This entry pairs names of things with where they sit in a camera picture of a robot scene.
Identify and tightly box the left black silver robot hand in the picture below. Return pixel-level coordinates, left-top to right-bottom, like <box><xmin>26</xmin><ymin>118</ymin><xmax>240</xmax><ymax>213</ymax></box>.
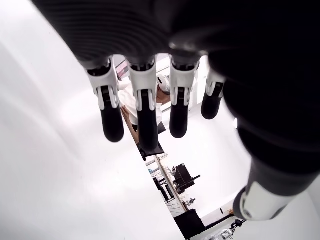
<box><xmin>29</xmin><ymin>0</ymin><xmax>320</xmax><ymax>222</ymax></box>

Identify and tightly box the white VR headset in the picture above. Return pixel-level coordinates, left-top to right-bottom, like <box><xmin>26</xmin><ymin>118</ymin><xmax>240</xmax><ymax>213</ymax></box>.
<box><xmin>156</xmin><ymin>74</ymin><xmax>172</xmax><ymax>96</ymax></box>

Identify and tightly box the monitor with pink screen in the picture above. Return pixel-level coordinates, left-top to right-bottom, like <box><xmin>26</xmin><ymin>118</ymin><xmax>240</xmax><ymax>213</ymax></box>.
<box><xmin>116</xmin><ymin>61</ymin><xmax>130</xmax><ymax>81</ymax></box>

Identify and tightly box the seated person in white shirt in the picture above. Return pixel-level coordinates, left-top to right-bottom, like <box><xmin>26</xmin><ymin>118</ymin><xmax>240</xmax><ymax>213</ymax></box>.
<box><xmin>117</xmin><ymin>74</ymin><xmax>173</xmax><ymax>133</ymax></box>

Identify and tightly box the black equipment box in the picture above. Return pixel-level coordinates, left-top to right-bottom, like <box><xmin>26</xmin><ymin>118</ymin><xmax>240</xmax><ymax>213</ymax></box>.
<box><xmin>172</xmin><ymin>163</ymin><xmax>201</xmax><ymax>194</ymax></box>

